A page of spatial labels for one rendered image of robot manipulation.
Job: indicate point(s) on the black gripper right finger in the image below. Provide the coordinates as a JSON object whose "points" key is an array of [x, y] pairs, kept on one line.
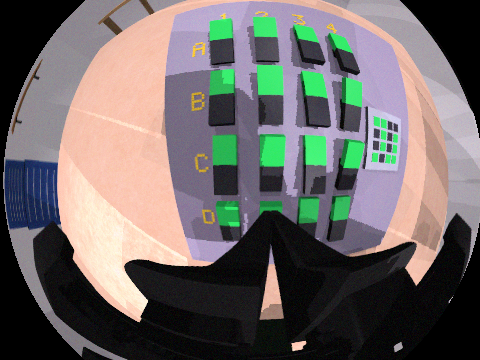
{"points": [[314, 278]]}

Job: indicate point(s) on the lavender switch panel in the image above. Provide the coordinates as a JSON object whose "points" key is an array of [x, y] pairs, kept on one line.
{"points": [[280, 107]]}

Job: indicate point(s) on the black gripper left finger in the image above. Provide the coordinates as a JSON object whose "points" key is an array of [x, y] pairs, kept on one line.
{"points": [[232, 286]]}

